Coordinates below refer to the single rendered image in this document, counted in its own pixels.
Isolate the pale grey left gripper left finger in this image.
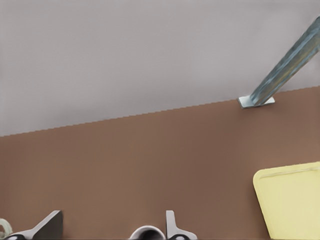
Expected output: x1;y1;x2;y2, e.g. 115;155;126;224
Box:
3;210;64;240

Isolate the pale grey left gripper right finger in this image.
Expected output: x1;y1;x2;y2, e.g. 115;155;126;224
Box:
165;210;198;240

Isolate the white IKEA cup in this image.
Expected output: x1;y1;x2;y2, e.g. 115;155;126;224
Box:
0;218;13;238
129;225;166;240

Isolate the yellow plastic tray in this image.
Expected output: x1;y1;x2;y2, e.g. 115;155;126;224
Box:
252;161;320;239

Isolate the silver frame post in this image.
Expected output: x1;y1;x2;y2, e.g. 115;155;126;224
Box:
237;16;320;110

